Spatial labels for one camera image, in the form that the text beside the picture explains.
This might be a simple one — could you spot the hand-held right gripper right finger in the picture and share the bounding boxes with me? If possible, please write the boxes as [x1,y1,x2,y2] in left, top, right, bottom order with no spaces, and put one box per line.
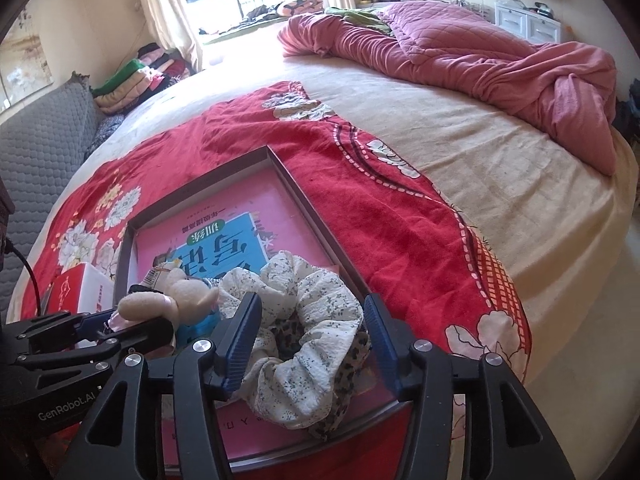
[364,292,576,480]

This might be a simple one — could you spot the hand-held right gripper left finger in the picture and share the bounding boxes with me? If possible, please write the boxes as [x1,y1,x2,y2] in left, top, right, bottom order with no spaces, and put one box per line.
[57,291,263,480]

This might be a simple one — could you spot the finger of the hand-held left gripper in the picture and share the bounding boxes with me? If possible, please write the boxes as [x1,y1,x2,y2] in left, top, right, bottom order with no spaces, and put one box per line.
[15,317,173,373]
[22,310,118,351]

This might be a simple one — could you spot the cream plush toy with tag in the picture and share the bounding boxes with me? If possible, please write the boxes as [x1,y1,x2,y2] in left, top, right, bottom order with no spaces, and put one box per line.
[117,265,221,323]

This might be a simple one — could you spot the leopard print scrunchie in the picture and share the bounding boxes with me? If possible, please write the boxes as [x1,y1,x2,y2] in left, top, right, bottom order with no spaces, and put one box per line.
[255,317,373,441]

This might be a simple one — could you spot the white floral scrunchie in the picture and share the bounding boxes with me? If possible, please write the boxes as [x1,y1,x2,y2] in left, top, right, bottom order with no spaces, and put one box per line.
[217,251,371,428]

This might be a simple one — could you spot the red floral blanket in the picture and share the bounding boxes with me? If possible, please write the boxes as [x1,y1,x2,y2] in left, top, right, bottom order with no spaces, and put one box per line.
[12,81,533,480]

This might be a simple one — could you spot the pink book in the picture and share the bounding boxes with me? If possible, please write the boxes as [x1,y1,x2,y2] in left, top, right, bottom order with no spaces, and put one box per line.
[135,167,401,463]

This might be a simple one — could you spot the grey quilted sofa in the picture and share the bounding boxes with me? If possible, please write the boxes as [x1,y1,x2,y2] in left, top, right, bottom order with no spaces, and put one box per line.
[0,80,106,311]

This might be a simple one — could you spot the bed with cream sheet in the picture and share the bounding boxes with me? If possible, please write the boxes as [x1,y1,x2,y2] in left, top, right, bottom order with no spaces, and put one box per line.
[7,55,640,396]

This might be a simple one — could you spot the dark patterned cushion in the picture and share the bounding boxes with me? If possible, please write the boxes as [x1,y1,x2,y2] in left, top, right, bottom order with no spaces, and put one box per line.
[85,112,126,158]

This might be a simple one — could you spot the stack of folded clothes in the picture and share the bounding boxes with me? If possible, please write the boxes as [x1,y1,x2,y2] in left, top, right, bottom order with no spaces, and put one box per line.
[92,42,198,116]

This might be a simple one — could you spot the pink quilt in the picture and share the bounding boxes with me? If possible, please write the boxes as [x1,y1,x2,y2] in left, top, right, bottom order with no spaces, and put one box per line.
[277,1,618,176]

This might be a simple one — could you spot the green cloth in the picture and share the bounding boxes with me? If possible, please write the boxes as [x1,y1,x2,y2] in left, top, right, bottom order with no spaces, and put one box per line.
[325,6,396,36]

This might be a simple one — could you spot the blue jeans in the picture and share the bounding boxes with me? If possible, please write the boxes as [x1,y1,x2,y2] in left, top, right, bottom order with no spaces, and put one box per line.
[612,77,640,136]

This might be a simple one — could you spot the patterned folded bedding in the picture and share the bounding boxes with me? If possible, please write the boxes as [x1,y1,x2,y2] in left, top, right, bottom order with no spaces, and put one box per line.
[275,0,323,17]

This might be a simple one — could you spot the white drawer cabinet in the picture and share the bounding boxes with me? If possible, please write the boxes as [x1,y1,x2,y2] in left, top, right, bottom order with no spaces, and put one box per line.
[495,0,563,43]

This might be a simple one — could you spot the black cable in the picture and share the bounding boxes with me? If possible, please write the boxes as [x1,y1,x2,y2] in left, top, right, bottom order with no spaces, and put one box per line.
[0,237,46,316]

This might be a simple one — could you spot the framed wall picture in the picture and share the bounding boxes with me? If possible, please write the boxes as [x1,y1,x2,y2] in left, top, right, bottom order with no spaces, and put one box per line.
[0,10,56,111]

